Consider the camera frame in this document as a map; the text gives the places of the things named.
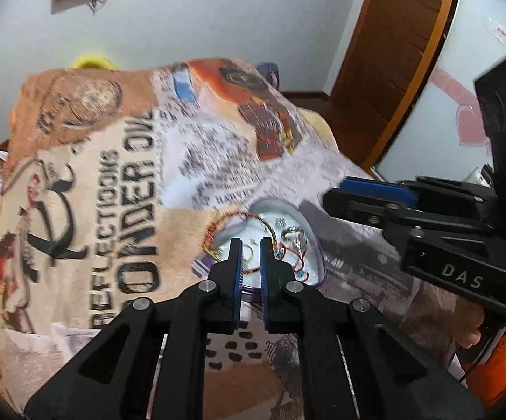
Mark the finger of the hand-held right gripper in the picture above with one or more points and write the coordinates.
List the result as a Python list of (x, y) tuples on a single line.
[(375, 189), (358, 208)]

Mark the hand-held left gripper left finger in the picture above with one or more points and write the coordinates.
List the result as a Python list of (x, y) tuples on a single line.
[(237, 271)]

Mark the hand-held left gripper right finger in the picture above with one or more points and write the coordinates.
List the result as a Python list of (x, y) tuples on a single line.
[(266, 271)]

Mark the purple heart-shaped tin box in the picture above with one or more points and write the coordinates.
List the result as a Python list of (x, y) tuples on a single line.
[(257, 223)]

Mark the person's right forearm orange sleeve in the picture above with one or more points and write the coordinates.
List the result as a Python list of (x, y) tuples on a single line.
[(502, 358)]

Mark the person's right hand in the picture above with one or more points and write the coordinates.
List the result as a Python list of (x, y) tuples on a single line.
[(471, 337)]

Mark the pale yellow blanket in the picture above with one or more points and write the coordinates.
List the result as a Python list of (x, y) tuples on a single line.
[(318, 127)]

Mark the white heart-print wardrobe door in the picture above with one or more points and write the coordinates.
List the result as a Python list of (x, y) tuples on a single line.
[(454, 74)]

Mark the wooden door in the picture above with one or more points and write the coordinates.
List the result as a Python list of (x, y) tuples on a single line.
[(393, 52)]

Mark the dark backpack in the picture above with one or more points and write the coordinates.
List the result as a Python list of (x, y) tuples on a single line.
[(270, 74)]

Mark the printed blanket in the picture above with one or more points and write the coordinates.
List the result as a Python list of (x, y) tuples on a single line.
[(126, 162)]

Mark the yellow round cushion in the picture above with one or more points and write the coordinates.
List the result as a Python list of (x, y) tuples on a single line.
[(93, 61)]

